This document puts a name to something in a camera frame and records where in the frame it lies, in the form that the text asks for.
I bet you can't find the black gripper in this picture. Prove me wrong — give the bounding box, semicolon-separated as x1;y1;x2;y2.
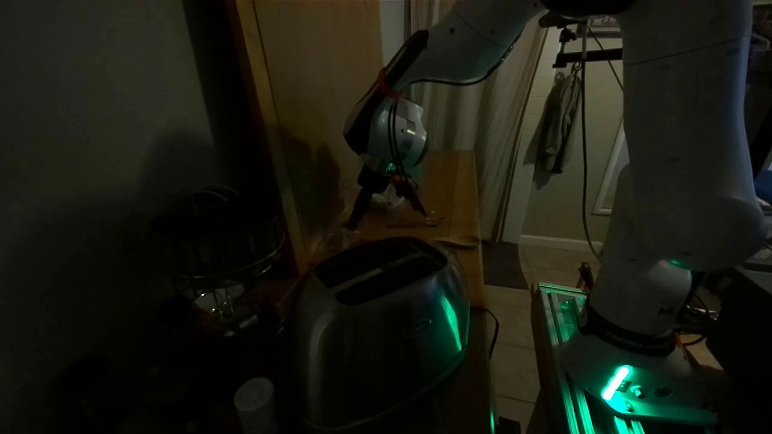
345;152;429;231

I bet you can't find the wooden cabinet panel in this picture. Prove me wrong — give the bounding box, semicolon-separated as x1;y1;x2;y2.
225;0;391;276

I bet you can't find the stainless steel toaster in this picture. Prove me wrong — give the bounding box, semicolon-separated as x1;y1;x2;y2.
286;234;479;433

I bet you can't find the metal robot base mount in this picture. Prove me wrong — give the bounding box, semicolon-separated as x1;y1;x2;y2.
529;281;726;434

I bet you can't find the black toaster power cord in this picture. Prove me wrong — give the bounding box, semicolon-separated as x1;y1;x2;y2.
471;301;502;385

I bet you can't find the glass jar with dark lid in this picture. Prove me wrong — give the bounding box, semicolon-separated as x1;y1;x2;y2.
151;182;290;335

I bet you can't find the white cylindrical cap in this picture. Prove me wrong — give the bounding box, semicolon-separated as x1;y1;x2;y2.
231;377;280;434

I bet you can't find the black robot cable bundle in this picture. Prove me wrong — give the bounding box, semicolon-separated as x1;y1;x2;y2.
574;23;613;260

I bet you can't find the thin black hanging cable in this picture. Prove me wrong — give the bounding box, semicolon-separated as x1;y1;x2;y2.
600;53;631;92

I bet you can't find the dark floor mat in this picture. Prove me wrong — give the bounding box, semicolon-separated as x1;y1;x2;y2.
481;239;531;289

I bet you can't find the grey hanging cloth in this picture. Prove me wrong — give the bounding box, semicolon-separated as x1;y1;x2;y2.
527;67;586;192

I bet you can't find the pale grey curtain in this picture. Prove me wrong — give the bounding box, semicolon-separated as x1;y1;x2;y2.
409;0;553;245

